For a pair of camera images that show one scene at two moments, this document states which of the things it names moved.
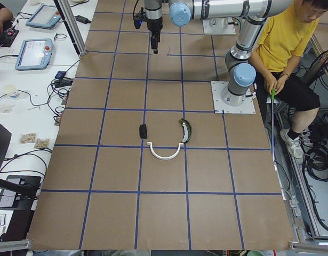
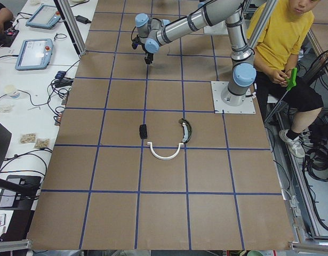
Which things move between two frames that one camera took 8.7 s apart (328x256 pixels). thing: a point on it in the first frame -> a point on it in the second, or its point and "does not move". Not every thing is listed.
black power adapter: (82, 20) does not move
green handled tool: (272, 93) -> (290, 86)
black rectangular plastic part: (143, 130) does not move
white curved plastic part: (180, 145) does not move
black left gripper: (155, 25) -> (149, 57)
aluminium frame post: (66, 12) does not move
